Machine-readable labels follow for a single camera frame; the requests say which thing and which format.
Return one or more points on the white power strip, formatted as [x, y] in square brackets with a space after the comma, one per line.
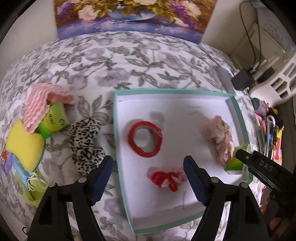
[225, 75]

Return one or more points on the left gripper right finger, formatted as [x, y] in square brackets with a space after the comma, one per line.
[197, 178]

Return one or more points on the lime green cloth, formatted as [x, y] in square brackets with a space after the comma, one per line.
[34, 197]

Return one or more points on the blue face mask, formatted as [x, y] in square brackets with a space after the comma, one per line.
[31, 180]

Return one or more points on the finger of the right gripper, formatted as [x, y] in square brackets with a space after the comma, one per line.
[246, 157]

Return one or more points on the yellow sponge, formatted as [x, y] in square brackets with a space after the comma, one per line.
[27, 147]

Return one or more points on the red tape roll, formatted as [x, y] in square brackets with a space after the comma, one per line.
[145, 138]

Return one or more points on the teal white tray box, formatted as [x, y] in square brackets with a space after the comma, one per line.
[182, 116]

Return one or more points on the grey floral blanket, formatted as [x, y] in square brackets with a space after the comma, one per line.
[93, 67]

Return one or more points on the green tissue pack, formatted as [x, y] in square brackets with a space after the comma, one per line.
[54, 121]
[234, 166]

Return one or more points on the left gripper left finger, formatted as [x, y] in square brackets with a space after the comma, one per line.
[99, 178]

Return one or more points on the red pink pipe-cleaner flower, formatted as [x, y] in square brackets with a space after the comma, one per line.
[172, 179]

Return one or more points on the pink floral scrunchie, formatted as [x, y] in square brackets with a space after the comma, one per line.
[220, 133]

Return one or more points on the colourful cylinder toy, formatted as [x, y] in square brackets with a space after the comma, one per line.
[260, 106]

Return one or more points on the purple cartoon wipes packet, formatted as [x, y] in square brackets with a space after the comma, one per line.
[6, 161]

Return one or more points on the flower painting canvas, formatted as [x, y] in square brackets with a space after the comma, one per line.
[186, 20]

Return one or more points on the black power adapter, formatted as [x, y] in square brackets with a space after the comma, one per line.
[242, 80]

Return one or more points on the white plastic chair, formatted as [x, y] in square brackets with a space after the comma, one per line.
[279, 87]

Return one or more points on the leopard print scrunchie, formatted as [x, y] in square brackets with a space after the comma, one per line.
[85, 153]

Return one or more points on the pink white striped cloth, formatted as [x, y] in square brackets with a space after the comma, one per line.
[41, 97]

